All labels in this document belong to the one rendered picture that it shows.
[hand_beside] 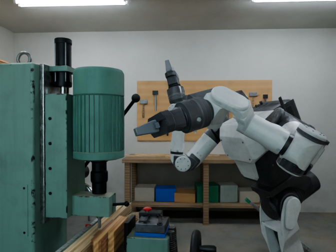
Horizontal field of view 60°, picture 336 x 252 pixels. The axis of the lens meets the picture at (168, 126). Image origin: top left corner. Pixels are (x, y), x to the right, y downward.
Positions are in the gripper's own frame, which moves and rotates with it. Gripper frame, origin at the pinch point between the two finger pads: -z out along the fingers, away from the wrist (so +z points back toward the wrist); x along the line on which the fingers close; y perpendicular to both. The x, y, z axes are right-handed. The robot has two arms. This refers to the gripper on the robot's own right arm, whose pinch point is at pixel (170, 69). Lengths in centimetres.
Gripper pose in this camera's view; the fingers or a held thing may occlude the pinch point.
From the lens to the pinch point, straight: 154.6
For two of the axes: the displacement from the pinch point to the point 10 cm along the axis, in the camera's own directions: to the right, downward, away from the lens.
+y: -9.5, 2.5, 2.0
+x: -2.4, -1.4, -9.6
